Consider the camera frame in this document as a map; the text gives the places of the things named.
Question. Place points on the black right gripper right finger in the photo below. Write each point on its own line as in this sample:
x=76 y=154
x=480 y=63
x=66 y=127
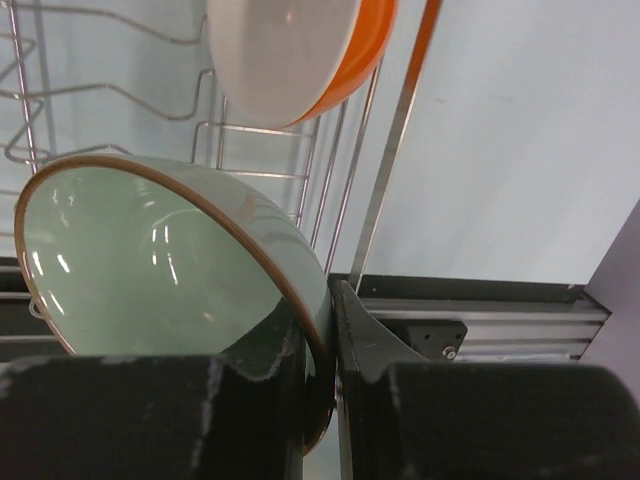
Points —
x=405 y=416

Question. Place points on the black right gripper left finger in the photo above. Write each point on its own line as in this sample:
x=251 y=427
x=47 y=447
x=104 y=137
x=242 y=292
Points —
x=238 y=414

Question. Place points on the green ceramic bowl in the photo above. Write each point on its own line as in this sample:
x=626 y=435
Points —
x=130 y=255

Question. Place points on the orange and white bowl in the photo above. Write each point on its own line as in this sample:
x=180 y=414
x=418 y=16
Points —
x=280 y=62

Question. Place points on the aluminium frame rail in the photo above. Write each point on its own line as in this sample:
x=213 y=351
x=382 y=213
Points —
x=483 y=331

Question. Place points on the metal wire dish rack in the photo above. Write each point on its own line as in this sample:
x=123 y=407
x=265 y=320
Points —
x=128 y=129

